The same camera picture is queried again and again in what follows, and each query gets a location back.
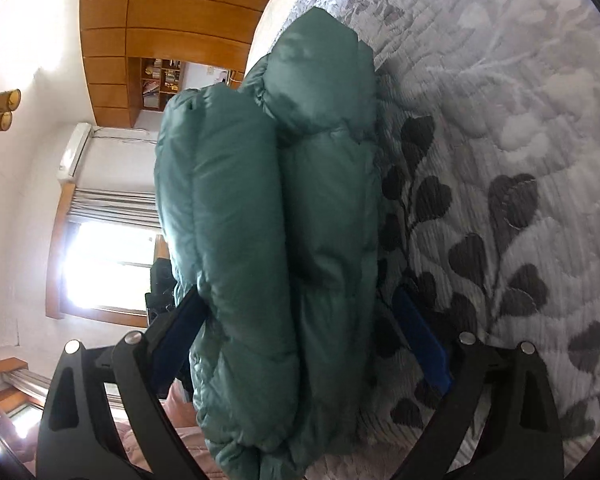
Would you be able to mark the gold ceiling lamp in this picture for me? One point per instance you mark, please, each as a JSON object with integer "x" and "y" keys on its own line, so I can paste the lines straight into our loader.
{"x": 2, "y": 110}

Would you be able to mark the striped pleated curtain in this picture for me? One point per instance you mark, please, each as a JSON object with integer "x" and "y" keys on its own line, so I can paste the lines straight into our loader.
{"x": 115, "y": 202}

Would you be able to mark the grey leaf-pattern quilt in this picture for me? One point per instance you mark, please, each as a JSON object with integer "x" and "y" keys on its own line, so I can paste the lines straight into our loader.
{"x": 505, "y": 110}

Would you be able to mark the light wooden wardrobe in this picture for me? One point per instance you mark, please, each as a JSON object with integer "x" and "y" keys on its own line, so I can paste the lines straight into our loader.
{"x": 180, "y": 20}

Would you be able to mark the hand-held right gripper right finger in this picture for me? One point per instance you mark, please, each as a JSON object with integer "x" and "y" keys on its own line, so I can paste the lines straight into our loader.
{"x": 420, "y": 340}

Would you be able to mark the green puffer jacket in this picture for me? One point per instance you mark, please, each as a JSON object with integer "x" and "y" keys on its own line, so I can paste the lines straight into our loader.
{"x": 240, "y": 210}

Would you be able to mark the white air conditioner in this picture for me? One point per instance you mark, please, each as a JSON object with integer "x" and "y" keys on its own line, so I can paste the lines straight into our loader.
{"x": 72, "y": 152}

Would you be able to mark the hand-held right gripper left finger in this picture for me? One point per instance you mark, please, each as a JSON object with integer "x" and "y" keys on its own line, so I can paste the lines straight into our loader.
{"x": 180, "y": 335}

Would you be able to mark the wooden framed window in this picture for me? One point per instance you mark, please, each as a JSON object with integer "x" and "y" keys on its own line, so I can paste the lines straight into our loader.
{"x": 15, "y": 395}
{"x": 105, "y": 270}

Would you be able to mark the cream bed sheet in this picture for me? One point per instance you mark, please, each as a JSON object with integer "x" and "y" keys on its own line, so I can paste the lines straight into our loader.
{"x": 275, "y": 25}

